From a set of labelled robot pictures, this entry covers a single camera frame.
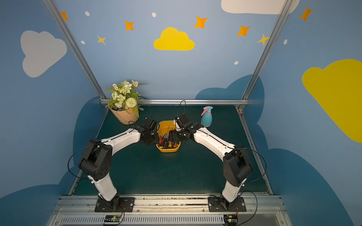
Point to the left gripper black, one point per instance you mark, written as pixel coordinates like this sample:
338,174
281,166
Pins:
152,135

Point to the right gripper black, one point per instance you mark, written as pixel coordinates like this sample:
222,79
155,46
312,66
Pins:
181,133

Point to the yellow plastic storage box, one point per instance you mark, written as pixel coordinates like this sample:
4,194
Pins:
168,141

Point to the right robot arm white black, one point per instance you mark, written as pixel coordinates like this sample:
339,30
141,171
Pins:
236,162

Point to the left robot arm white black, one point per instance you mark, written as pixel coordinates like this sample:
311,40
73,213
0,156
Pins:
97,158

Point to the teal spray bottle pink trigger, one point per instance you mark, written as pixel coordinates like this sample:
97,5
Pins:
207,118

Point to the terracotta flower pot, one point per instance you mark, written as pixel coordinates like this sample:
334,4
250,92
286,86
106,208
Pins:
126,117

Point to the artificial white green flowers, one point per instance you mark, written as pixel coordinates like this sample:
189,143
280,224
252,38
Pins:
124,97

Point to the left controller board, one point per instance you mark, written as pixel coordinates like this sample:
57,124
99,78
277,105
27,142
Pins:
112,219

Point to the controller board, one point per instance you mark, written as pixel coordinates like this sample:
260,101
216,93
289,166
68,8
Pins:
230,220
112,219

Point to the right controller board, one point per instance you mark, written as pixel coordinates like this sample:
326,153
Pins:
230,220

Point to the aluminium back frame bar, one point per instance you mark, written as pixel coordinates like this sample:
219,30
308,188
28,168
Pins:
192,102

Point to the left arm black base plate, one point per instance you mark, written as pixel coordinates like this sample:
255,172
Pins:
117,204

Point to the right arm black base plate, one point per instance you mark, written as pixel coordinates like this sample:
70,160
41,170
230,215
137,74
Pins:
220,204

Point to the aluminium front rail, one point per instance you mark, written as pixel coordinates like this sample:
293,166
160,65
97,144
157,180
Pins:
169,210

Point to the left aluminium frame post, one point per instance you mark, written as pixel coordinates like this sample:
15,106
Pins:
61,23

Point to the aluminium frame post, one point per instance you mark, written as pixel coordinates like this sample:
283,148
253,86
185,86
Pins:
61,23
278,26

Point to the right aluminium frame post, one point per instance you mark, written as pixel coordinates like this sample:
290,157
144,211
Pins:
278,26

